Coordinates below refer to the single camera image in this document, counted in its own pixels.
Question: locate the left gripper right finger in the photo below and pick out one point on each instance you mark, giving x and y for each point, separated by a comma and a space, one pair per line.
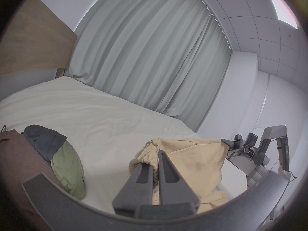
173, 186

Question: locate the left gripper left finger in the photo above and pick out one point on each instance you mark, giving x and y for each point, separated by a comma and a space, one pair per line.
134, 189

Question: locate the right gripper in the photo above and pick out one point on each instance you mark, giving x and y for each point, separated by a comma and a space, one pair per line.
238, 150

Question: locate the tan shorts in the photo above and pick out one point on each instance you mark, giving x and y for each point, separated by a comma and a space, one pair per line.
192, 157

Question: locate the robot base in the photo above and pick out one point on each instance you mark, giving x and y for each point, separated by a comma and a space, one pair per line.
258, 174

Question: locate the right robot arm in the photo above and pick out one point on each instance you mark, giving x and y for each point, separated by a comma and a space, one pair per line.
272, 138

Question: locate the bed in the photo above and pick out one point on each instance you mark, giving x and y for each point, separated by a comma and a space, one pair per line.
96, 109

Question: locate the green garment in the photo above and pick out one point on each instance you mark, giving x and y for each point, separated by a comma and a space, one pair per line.
69, 167

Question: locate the pale grey-green curtain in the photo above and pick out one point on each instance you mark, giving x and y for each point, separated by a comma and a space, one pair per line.
202, 80
134, 52

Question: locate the black garment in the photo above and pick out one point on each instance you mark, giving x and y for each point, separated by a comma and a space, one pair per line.
41, 138

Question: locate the brown garment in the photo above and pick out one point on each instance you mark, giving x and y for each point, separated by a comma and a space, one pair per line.
19, 157

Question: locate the ceiling light panel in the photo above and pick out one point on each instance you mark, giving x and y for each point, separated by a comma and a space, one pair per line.
282, 8

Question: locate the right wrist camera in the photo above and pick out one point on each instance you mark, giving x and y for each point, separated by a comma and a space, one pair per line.
238, 138

